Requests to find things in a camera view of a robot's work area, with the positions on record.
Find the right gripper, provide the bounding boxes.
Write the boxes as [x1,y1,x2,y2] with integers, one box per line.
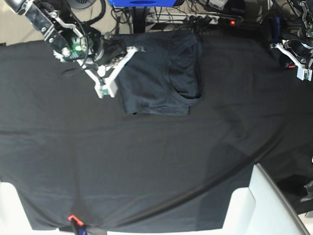
[24,0,146,98]

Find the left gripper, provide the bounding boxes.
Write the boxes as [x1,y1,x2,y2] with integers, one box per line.
[270,0,313,81]

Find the dark grey T-shirt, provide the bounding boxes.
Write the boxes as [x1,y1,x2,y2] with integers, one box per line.
[115,30,202,116]

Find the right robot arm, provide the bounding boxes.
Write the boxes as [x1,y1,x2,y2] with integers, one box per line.
[6,0,146,98]

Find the orange black clamp right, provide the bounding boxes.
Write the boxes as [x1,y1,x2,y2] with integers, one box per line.
[284,62,296,69]

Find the black table cloth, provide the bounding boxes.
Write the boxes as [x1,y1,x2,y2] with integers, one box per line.
[0,36,313,233]

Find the black stand column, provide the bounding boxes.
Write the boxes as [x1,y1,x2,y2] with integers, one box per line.
[130,6,150,33]

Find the blue plastic box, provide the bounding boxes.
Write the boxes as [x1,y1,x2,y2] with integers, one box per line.
[109,0,176,7]

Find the round grey floor base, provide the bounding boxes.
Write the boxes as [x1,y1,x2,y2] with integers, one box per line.
[66,0,95,10]

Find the white power strip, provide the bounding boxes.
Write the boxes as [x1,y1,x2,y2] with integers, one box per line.
[146,12,243,26]

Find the orange blue clamp bottom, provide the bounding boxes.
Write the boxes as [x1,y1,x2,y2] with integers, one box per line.
[67,214,88,235]

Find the white foam block right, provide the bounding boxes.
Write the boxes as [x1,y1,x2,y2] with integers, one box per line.
[202,163,311,235]

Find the white foam block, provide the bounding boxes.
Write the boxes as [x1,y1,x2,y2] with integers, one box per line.
[202,163,311,235]
[0,182,60,235]

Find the white foam block left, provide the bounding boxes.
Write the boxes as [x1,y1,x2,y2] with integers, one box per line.
[0,182,60,235]

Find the blue clamp handle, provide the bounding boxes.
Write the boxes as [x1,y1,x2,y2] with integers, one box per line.
[268,17,281,44]

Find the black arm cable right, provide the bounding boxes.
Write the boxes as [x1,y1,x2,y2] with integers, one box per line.
[80,0,107,26]

